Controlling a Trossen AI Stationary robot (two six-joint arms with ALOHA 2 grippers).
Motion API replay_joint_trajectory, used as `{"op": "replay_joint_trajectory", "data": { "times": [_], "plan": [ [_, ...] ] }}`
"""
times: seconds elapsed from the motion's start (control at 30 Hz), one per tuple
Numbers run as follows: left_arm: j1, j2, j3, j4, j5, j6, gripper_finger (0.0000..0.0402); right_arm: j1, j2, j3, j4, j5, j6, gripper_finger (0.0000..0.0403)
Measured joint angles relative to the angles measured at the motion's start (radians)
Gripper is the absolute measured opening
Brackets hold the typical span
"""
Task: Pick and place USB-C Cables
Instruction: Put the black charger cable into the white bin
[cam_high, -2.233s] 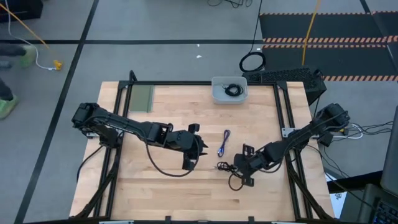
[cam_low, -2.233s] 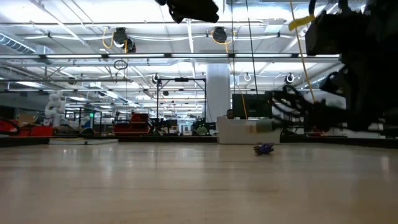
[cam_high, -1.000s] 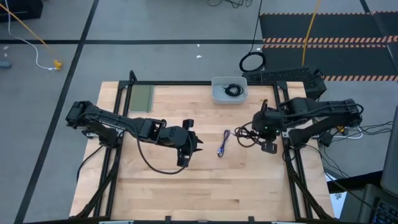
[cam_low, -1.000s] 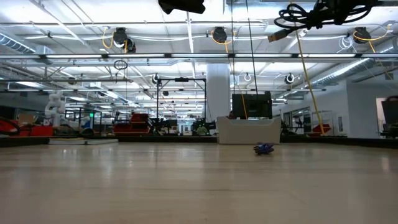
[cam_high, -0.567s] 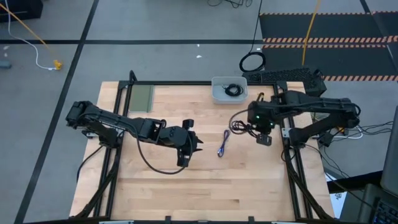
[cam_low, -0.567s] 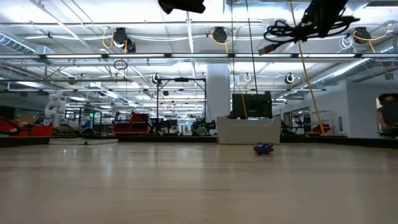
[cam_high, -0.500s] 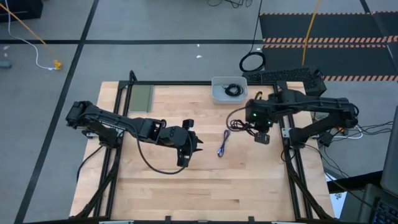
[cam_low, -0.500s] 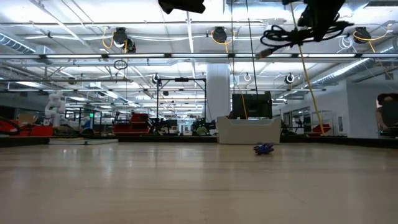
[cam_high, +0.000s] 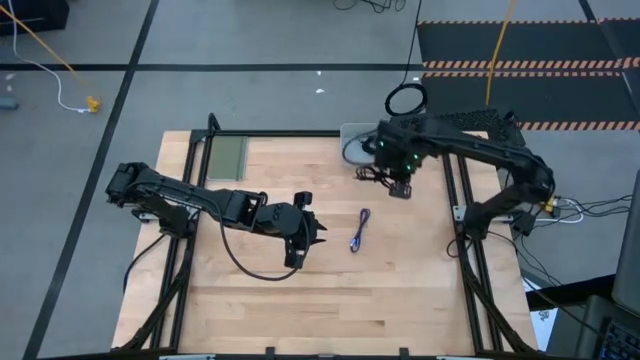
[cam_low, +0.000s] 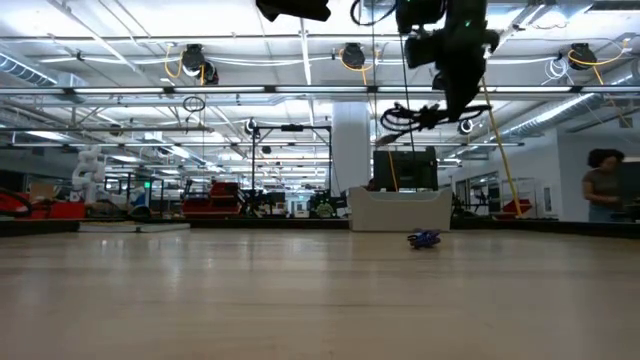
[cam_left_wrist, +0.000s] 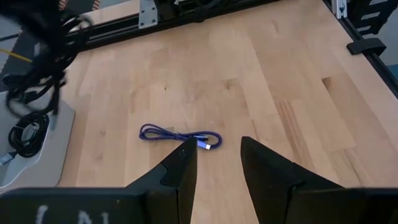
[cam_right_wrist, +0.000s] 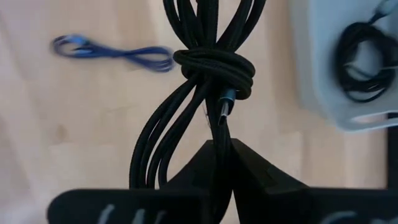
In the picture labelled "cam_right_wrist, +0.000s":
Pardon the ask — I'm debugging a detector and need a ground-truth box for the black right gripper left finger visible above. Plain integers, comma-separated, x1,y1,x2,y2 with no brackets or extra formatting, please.
46,139,219,224

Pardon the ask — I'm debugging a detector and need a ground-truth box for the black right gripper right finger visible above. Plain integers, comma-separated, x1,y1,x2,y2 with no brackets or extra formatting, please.
231,138,398,224

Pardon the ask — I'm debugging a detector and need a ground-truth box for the blue braided USB-C cable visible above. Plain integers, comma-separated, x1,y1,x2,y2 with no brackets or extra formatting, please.
50,32,175,74

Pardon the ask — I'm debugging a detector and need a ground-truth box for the black knotted USB-C cable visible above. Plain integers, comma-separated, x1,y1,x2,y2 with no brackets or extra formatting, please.
129,0,268,224

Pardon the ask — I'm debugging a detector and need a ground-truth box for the white plastic bin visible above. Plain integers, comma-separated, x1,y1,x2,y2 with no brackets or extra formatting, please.
287,0,398,134

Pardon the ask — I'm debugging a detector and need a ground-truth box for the black aluminium table frame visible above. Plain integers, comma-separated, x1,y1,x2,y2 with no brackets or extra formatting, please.
386,112,398,191

